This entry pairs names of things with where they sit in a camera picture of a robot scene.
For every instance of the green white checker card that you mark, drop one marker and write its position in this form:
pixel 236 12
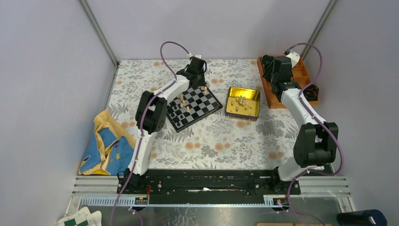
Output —
pixel 83 217

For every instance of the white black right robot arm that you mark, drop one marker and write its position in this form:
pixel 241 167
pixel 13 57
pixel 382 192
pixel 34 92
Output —
pixel 315 144

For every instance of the orange wooden divider tray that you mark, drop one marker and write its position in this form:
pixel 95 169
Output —
pixel 300 78

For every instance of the floral table mat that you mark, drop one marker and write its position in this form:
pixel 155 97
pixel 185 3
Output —
pixel 217 141

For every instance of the blue yellow cloth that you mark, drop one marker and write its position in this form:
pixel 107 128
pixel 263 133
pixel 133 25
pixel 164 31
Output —
pixel 110 148

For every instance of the rolled black orange tie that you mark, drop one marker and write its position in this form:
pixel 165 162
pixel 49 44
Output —
pixel 311 93

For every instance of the gold tin box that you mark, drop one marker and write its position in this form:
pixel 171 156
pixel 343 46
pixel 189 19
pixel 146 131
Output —
pixel 243 104

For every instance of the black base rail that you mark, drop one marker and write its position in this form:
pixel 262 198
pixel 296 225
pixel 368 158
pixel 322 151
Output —
pixel 172 186

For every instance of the dark blue cylinder bottle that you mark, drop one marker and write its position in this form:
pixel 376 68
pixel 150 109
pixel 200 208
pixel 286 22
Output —
pixel 362 218

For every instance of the black grey chess board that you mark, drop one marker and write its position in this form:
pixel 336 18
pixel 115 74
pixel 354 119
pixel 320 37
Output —
pixel 201 106

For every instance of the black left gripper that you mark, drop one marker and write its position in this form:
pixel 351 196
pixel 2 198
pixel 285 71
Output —
pixel 199 82

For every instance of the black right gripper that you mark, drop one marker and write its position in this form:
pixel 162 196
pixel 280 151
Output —
pixel 267 73

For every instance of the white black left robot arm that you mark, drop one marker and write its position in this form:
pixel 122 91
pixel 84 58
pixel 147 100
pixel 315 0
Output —
pixel 152 109

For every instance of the rolled blue floral tie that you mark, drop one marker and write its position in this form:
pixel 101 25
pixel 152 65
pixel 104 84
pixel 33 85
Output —
pixel 266 60

